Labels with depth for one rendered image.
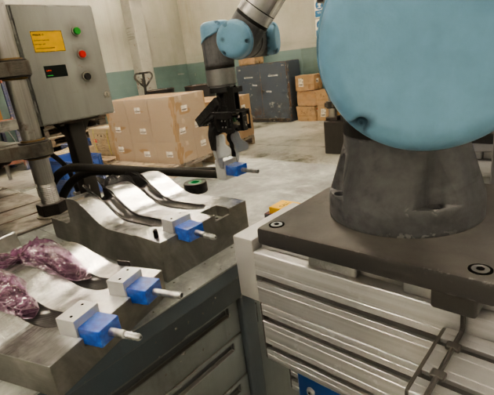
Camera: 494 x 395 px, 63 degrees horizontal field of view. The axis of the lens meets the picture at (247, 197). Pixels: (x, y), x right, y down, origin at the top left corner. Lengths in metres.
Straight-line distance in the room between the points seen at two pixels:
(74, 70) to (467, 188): 1.48
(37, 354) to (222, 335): 0.47
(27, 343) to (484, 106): 0.64
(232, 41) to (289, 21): 7.46
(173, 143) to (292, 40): 4.17
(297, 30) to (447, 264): 7.94
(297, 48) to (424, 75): 8.01
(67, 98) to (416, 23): 1.51
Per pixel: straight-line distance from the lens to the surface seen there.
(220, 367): 1.05
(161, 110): 4.84
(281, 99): 7.89
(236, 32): 0.87
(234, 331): 1.04
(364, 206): 0.39
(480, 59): 0.23
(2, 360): 0.72
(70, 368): 0.66
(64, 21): 1.70
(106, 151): 6.25
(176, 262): 0.85
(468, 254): 0.37
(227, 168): 1.09
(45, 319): 0.75
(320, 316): 0.49
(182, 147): 4.83
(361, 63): 0.22
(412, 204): 0.38
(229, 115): 1.03
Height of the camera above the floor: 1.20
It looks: 19 degrees down
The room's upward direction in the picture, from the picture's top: 7 degrees counter-clockwise
